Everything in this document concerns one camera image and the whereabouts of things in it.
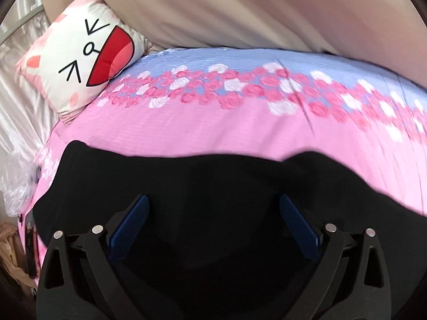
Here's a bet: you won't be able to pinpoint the black smartphone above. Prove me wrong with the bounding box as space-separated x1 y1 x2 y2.
25 210 39 279

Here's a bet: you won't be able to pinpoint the white satin curtain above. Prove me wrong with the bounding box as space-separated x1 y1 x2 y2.
1 0 58 160

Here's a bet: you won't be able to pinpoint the pink rose bedsheet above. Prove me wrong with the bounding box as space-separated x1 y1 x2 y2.
19 47 427 287

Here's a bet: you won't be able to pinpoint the white cat face pillow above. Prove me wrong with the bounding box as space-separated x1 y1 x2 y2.
17 0 149 123

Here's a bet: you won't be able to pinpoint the beige bed headboard cover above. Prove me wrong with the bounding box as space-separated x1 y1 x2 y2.
42 0 426 85

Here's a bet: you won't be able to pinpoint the clear plastic bag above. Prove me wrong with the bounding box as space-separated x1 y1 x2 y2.
1 153 41 217

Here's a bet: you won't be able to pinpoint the black pants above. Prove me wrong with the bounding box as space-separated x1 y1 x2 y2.
33 141 426 319

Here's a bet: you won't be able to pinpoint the tan cloth on floor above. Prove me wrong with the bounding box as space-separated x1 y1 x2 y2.
1 222 37 291

